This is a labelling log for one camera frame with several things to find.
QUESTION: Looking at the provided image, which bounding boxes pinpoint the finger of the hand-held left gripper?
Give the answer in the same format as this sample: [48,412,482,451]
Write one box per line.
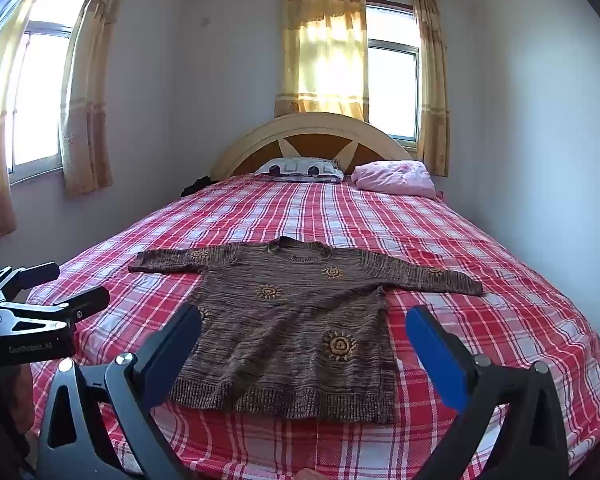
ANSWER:
[0,261,61,306]
[0,286,112,333]

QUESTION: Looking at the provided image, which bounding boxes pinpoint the cream wooden headboard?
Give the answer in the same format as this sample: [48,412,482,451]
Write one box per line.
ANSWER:
[212,112,413,178]

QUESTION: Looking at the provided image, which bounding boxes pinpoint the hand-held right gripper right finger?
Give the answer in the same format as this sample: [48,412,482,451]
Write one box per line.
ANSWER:
[405,304,571,480]

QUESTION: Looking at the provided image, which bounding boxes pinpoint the pink pillow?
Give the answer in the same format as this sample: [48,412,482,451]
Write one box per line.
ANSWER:
[351,160,438,199]

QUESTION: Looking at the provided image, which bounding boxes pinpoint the window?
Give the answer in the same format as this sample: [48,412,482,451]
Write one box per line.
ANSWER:
[7,0,98,187]
[365,2,422,145]

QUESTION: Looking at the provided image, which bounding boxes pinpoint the bed with red plaid sheet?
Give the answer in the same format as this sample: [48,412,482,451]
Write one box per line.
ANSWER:
[27,175,600,480]

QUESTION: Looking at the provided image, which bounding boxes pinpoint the dark cloth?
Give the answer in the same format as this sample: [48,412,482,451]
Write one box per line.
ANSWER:
[180,176,212,197]

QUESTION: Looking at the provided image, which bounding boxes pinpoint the brown knitted sweater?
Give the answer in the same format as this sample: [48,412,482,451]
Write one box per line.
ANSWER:
[127,238,485,423]

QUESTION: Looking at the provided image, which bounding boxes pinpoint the white patterned pillow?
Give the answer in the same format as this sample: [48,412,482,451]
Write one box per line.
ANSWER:
[254,156,345,182]

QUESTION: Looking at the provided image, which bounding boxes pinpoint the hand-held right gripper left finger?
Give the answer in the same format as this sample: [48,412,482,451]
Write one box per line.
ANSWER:
[35,302,203,480]

